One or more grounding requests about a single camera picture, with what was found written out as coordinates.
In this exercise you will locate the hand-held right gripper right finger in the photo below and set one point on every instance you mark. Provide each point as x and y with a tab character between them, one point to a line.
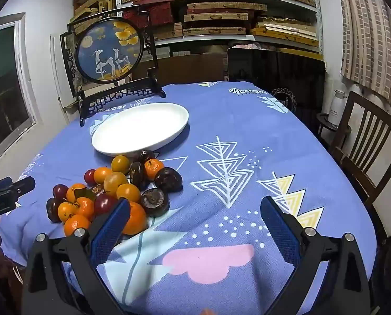
279	229

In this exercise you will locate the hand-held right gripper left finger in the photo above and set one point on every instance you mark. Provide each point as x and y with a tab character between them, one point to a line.
111	233

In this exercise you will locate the large orange mandarin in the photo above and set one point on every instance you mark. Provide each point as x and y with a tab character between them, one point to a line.
137	219

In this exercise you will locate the yellow mandarin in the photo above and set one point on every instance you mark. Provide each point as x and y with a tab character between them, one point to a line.
115	182
121	164

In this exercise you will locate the dark brown water chestnut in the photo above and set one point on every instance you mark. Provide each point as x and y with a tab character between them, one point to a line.
137	174
168	179
146	155
154	202

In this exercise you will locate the orange mandarin with green leaf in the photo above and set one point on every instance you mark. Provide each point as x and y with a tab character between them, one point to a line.
74	193

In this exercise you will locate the white oval plate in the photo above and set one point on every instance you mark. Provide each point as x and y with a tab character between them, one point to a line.
139	129

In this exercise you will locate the blue printed tablecloth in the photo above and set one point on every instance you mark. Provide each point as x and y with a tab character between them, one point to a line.
215	177

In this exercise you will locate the sliding glass window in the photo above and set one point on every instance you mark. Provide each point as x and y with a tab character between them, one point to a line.
1	88

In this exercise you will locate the dark round side table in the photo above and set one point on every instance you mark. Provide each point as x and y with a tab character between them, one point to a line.
330	131

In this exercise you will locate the white door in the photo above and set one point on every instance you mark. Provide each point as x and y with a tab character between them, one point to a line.
59	72

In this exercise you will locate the brown wooden chair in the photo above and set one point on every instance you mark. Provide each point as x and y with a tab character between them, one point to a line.
362	137

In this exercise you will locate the white thermos jug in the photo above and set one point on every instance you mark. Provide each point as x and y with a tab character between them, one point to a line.
336	108

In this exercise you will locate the black glossy panel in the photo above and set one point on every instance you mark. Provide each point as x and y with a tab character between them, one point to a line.
274	75

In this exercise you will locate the round deer picture table screen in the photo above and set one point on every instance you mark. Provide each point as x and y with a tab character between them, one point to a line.
108	51

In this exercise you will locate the brown cardboard box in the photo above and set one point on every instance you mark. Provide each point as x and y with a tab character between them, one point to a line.
188	67

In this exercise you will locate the pile of wooden frames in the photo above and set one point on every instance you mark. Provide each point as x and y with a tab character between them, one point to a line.
90	6

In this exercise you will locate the beige checked curtain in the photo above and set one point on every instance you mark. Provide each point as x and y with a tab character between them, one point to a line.
369	32

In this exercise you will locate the red lacquer box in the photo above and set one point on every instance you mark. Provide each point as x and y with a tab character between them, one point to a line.
156	11

